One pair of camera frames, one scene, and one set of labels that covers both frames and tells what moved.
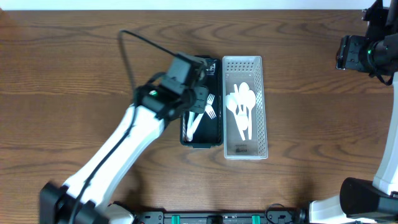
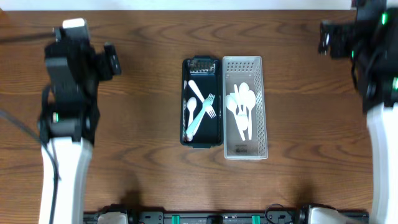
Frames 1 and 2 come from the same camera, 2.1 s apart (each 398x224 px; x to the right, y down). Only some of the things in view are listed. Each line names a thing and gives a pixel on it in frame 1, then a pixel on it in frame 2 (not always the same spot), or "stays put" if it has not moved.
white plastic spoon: (244, 89) stays put
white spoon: (242, 118) stays put
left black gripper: (199, 99) -> (109, 61)
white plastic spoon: (250, 102) stays put
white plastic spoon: (231, 102) stays put
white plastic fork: (210, 99) -> (189, 137)
